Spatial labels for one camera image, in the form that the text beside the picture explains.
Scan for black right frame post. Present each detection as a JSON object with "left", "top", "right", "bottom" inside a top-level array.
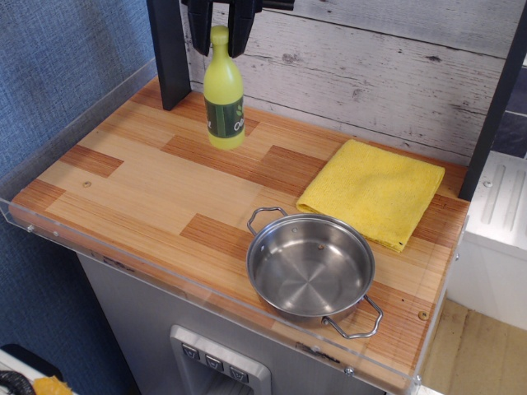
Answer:
[{"left": 458, "top": 1, "right": 526, "bottom": 201}]

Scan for grey toy fridge cabinet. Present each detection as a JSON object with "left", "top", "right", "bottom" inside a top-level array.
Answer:
[{"left": 79, "top": 255, "right": 383, "bottom": 394}]

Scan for white toy sink unit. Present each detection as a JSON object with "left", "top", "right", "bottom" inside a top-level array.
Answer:
[{"left": 447, "top": 151, "right": 526, "bottom": 329}]

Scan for yellow black object corner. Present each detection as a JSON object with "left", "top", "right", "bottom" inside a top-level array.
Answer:
[{"left": 1, "top": 370, "right": 74, "bottom": 395}]

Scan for yellow folded towel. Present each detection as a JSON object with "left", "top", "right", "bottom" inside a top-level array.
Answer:
[{"left": 296, "top": 140, "right": 445, "bottom": 253}]

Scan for yellow olive oil bottle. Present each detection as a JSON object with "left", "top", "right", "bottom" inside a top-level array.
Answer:
[{"left": 203, "top": 26, "right": 245, "bottom": 151}]

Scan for silver dispenser button panel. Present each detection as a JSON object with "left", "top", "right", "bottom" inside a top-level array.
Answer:
[{"left": 170, "top": 325, "right": 273, "bottom": 394}]

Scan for black left frame post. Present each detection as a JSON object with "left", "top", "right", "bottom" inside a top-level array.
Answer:
[{"left": 147, "top": 0, "right": 191, "bottom": 111}]

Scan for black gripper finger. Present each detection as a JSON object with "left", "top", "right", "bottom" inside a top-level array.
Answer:
[
  {"left": 186, "top": 0, "right": 213, "bottom": 56},
  {"left": 228, "top": 0, "right": 263, "bottom": 58}
]

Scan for clear acrylic table guard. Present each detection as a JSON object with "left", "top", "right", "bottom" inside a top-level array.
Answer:
[{"left": 0, "top": 63, "right": 470, "bottom": 392}]

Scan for black frame post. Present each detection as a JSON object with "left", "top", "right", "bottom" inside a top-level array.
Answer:
[
  {"left": 458, "top": 1, "right": 526, "bottom": 201},
  {"left": 147, "top": 0, "right": 191, "bottom": 111}
]

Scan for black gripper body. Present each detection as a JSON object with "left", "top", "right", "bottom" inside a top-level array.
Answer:
[{"left": 181, "top": 0, "right": 295, "bottom": 11}]

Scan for stainless steel pot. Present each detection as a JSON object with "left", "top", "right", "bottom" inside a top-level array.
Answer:
[{"left": 246, "top": 207, "right": 384, "bottom": 340}]

